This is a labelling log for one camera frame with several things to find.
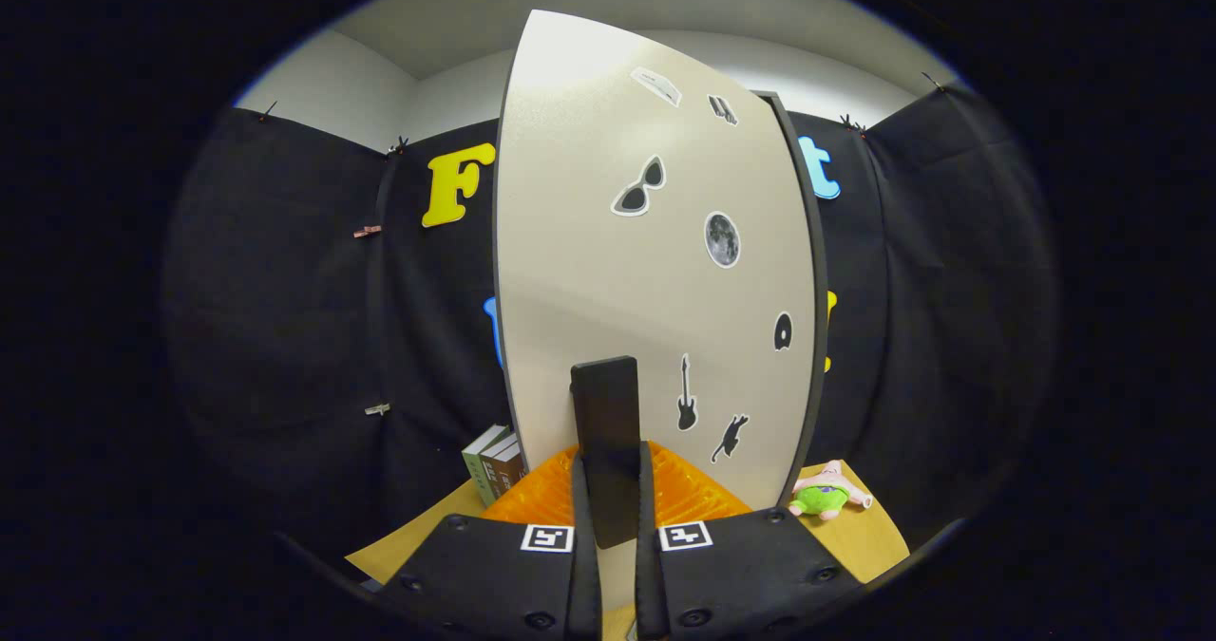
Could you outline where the black backdrop cloth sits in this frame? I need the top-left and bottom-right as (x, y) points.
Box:
(161, 85), (1060, 566)

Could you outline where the grey cabinet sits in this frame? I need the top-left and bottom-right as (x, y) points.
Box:
(755, 90), (830, 504)

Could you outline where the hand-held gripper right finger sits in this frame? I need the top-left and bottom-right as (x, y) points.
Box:
(635, 440), (861, 641)

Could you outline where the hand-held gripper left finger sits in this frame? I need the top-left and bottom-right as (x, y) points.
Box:
(375, 442), (604, 641)

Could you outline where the pink and green plush toy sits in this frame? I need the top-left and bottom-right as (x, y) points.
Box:
(788, 461), (873, 521)

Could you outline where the black door handle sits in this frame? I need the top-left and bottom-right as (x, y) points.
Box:
(570, 356), (642, 550)

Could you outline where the brown book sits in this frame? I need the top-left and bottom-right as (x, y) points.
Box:
(494, 443), (529, 495)

